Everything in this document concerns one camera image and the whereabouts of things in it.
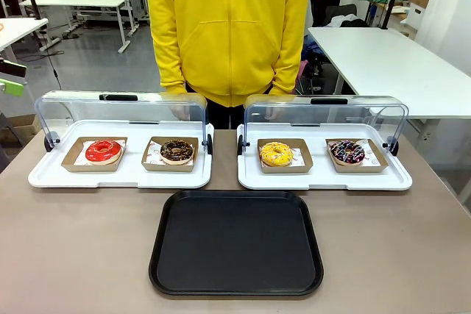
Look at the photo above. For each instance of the person arm yellow sleeve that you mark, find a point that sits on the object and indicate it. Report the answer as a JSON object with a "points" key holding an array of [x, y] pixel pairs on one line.
{"points": [[290, 34], [165, 34]]}

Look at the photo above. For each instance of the black chair with clothes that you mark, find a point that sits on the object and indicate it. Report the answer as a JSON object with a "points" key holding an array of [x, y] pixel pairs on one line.
{"points": [[340, 16]]}

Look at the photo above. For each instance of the dark donut with coloured sprinkles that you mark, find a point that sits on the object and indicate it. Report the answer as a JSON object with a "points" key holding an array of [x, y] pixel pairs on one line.
{"points": [[346, 159]]}

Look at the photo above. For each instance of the white desk with metal legs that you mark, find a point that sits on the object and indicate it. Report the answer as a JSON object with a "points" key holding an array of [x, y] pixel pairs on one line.
{"points": [[73, 0]]}

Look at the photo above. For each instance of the white printed paper liner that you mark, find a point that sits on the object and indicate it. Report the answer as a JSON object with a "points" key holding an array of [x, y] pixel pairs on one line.
{"points": [[151, 156], [299, 157], [79, 159], [371, 156]]}

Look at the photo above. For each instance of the yellow glazed sprinkled donut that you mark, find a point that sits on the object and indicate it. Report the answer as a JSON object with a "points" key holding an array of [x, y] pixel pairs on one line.
{"points": [[276, 159]]}

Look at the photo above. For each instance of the large white table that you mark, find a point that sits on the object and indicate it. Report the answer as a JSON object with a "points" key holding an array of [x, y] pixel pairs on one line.
{"points": [[390, 64]]}

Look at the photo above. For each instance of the person right hand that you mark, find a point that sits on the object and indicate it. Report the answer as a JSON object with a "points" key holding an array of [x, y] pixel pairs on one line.
{"points": [[180, 111]]}

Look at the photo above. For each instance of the person left arm yellow sleeve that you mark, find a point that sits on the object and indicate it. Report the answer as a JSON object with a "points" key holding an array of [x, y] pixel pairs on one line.
{"points": [[290, 34]]}

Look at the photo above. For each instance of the brown cardboard box low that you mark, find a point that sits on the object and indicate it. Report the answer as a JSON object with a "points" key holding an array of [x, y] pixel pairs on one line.
{"points": [[24, 128]]}

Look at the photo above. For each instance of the clear display case lid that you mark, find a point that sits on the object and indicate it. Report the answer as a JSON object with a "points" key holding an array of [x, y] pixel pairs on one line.
{"points": [[328, 101], [117, 98]]}

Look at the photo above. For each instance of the person torso yellow hoodie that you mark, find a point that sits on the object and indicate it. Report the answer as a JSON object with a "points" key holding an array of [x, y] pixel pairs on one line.
{"points": [[228, 34]]}

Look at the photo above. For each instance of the white storage box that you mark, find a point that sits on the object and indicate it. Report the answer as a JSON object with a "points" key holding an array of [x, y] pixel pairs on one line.
{"points": [[416, 14]]}

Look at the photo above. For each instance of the chocolate donut with nuts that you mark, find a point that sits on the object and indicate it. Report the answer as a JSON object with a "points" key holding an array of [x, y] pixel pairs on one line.
{"points": [[176, 157]]}

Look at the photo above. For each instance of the person right arm yellow sleeve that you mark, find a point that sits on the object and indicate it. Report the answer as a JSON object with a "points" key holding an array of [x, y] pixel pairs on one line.
{"points": [[165, 34]]}

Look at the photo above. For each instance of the kraft cardboard food boat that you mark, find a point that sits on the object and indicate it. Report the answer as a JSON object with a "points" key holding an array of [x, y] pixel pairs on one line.
{"points": [[362, 168], [287, 169], [169, 168], [73, 168]]}

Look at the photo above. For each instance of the white table edge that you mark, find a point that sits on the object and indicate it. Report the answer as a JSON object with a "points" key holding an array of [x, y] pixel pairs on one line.
{"points": [[18, 31]]}

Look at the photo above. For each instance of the red glazed donut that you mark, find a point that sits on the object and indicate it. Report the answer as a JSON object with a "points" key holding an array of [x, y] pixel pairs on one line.
{"points": [[93, 154]]}

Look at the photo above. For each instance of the black plastic serving tray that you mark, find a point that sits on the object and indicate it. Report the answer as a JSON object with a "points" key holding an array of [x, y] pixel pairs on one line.
{"points": [[235, 244]]}

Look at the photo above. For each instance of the white display case base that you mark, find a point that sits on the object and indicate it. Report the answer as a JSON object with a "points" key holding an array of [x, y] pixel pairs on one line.
{"points": [[132, 178], [320, 181]]}

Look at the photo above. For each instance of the person left hand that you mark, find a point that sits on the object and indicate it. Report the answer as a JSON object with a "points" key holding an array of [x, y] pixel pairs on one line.
{"points": [[273, 111]]}

